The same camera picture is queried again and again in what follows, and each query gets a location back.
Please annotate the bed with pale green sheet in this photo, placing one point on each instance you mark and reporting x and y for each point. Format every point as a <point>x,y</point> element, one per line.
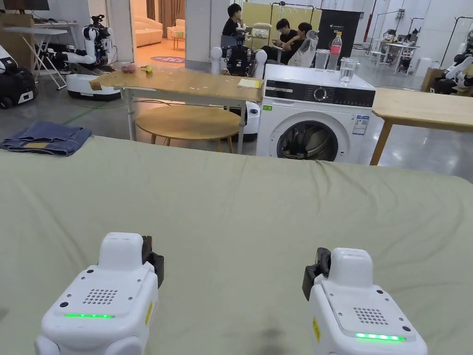
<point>229,207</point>

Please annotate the white robot with round shoulders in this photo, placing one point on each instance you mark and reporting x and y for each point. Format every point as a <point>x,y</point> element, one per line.
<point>240,57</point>

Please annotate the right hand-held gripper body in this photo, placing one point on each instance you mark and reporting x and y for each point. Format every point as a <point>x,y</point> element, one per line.
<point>351,292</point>

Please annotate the white washing machine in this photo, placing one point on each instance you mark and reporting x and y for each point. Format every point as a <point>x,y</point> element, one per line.
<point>314,111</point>

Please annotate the white and black robot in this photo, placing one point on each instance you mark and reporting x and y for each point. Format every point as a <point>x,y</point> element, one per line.
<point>14,79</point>

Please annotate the folded blue jeans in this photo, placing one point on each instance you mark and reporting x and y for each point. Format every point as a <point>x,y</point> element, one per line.
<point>48,138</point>

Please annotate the white humanoid robot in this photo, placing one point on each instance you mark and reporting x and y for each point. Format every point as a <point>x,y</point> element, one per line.
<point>94,44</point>

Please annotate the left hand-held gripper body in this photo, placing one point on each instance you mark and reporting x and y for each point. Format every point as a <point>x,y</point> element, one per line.
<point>107,281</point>

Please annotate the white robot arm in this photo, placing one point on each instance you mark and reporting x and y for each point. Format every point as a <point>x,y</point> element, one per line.
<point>456,72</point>

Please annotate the cream sofa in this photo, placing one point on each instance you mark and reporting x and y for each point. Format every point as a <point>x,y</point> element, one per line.
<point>147,32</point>

